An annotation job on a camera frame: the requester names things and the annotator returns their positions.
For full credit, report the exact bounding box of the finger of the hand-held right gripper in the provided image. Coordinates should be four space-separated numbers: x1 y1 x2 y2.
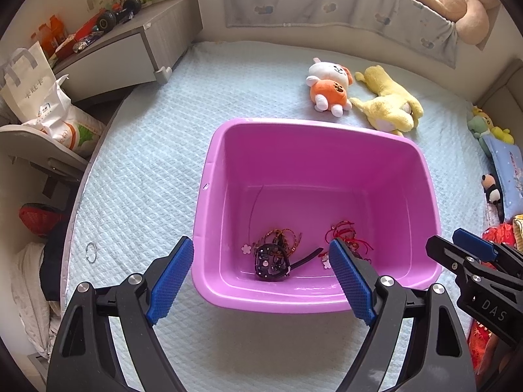
452 229 501 262
425 235 479 272

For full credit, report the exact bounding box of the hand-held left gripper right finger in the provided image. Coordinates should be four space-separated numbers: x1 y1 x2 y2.
329 238 477 392

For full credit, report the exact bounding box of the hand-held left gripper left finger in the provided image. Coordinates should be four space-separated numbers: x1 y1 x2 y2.
47 236 194 392

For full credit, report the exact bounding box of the red bracelet with orange bead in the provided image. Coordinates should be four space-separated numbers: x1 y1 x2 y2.
347 233 374 264

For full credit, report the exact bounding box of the red string bracelet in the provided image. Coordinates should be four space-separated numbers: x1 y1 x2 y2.
325 220 356 241

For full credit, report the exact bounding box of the gold beaded bracelet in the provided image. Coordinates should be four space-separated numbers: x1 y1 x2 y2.
278 231 304 259

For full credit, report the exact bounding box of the black wrist watch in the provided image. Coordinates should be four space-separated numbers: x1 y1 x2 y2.
254 243 324 282

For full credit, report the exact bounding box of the pink plastic bin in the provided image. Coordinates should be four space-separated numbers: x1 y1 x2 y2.
192 118 443 314

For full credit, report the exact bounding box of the red printed quilt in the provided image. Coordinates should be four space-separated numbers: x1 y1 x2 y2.
468 226 523 372

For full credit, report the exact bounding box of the panda plush toy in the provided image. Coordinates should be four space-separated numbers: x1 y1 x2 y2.
481 172 507 223

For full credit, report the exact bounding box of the blue printed pillow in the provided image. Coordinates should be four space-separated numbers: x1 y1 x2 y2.
482 135 523 213

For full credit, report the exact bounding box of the green yellow plush toy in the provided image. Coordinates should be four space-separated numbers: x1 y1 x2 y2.
467 105 514 144

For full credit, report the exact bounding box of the black cloth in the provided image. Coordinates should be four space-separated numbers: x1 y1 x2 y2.
40 220 69 303

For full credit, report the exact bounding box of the red mesh basket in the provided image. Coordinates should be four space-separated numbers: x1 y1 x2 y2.
18 203 68 238

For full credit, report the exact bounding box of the white printed plastic bag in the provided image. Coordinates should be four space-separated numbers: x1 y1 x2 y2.
22 75 105 158

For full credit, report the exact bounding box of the white orange plush toy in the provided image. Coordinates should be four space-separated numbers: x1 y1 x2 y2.
306 58 355 118

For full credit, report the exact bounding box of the grey cabinet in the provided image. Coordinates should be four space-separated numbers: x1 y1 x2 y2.
51 0 204 103

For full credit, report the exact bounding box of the white paper bag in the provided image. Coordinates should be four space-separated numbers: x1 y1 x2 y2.
0 41 56 125

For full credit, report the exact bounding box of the red flat box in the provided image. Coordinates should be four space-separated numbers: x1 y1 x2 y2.
54 35 80 61

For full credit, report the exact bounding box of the orange bottle pack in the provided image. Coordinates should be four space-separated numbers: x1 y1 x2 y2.
36 15 69 57

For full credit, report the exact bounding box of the pale printed hanging cloth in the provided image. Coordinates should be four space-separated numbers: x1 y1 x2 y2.
218 0 458 70

